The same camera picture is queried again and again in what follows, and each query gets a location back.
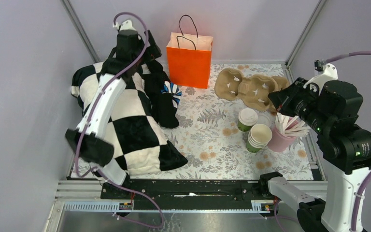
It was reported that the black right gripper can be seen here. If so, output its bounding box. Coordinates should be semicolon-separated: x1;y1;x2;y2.
267;75;328;131

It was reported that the orange paper bag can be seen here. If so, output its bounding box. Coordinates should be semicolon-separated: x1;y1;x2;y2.
166;20;214;89

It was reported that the white plastic cup lid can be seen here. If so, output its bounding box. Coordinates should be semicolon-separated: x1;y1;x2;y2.
238;108;258;126

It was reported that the brown cardboard cup carrier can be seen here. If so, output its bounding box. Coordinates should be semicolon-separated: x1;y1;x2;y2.
214;68;281;111

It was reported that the green paper coffee cup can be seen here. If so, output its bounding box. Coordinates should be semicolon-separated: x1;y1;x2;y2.
237;120;253;132

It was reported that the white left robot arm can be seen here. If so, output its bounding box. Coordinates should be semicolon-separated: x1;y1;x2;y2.
65;19;161;199

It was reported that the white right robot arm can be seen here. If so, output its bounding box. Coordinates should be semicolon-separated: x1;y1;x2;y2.
257;61;371;232

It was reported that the pink cup of stirrers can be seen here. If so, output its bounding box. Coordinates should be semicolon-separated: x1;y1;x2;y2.
267;113;311;152

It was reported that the blue white striped cloth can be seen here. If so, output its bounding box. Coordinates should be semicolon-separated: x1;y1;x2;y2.
161;81;182;108

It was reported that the stack of green paper cups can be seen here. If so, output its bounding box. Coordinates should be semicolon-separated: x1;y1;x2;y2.
246;124;272;153

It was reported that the floral table mat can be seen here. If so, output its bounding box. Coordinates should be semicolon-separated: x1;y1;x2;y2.
126;64;313;180

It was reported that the black white checkered blanket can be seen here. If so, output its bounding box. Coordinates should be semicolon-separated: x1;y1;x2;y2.
70;59;189;178

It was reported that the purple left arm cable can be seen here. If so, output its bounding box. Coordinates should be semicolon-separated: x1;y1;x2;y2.
73;12;166;230

